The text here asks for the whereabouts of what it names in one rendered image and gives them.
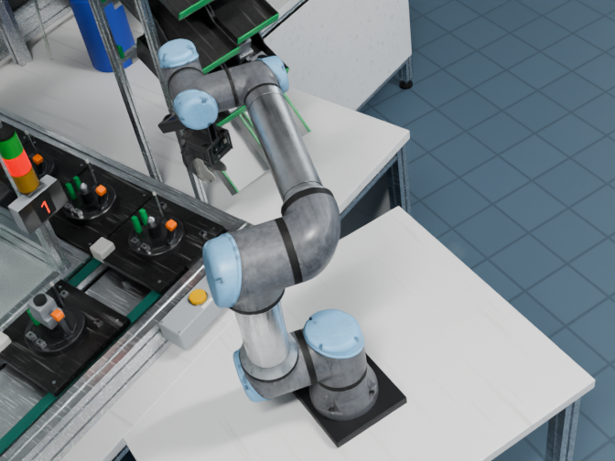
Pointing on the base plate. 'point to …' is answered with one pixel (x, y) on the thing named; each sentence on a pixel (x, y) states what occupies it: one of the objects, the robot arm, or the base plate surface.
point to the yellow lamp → (27, 183)
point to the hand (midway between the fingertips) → (206, 176)
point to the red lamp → (19, 166)
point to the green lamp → (13, 147)
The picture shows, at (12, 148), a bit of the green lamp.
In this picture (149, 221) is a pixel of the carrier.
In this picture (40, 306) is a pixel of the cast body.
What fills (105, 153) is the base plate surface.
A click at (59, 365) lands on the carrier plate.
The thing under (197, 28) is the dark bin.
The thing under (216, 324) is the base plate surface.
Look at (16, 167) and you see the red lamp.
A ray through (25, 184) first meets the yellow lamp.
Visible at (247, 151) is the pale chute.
